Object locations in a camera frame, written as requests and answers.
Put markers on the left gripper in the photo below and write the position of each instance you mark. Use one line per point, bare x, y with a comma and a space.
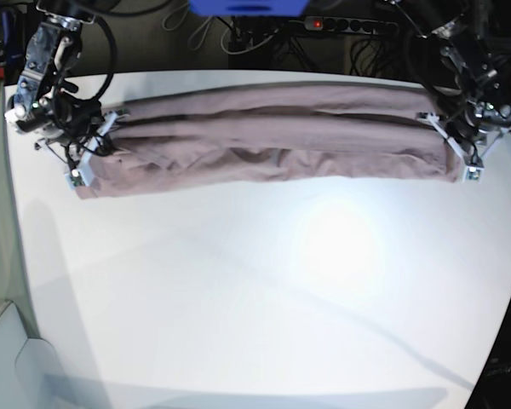
472, 140

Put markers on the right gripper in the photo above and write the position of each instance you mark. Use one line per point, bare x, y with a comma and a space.
77, 140

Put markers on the mauve pink t-shirt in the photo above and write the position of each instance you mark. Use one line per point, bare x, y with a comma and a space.
271, 132

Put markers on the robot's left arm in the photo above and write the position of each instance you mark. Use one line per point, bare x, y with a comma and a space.
482, 102

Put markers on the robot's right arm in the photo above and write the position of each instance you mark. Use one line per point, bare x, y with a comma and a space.
44, 103

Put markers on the blue box overhead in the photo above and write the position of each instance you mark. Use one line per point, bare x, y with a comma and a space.
274, 8

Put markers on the black power strip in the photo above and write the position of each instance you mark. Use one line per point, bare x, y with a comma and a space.
350, 26

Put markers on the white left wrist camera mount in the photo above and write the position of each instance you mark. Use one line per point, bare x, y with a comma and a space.
473, 166

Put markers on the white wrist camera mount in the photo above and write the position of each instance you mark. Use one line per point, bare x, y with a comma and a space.
473, 166
81, 175

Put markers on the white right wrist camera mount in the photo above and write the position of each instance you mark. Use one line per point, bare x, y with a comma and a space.
81, 175

